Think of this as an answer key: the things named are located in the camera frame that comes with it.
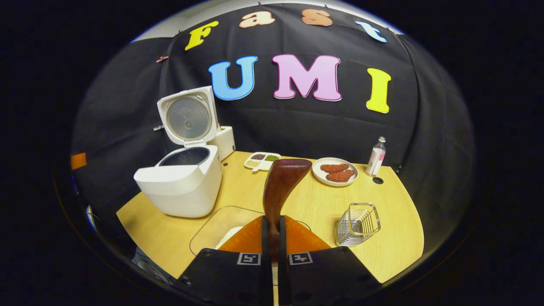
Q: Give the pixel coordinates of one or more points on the black backdrop cloth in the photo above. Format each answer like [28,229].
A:
[382,127]

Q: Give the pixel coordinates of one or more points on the copper cloth clip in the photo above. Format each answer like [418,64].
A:
[162,59]

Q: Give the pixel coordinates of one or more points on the small bottle with pink label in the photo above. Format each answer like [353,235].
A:
[375,159]

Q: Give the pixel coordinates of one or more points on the white round plate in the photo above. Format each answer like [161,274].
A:
[318,176]

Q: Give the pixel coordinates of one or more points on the white divided dish with beans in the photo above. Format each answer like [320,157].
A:
[261,163]

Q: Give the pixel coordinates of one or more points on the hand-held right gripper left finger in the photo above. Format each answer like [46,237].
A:
[265,272]

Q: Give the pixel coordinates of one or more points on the black table grommet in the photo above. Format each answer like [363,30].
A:
[378,180]

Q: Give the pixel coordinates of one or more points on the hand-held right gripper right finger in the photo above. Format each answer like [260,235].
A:
[282,276]

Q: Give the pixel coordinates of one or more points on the white toaster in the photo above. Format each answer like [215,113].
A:
[225,142]

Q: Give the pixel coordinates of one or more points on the red-brown meat patty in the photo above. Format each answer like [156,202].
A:
[335,168]
[340,176]

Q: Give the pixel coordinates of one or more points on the white rice cooker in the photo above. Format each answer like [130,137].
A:
[182,191]

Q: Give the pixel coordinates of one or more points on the brown wooden spoon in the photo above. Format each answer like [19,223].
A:
[282,182]

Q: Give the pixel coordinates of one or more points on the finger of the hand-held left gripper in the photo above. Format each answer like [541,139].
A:
[78,161]

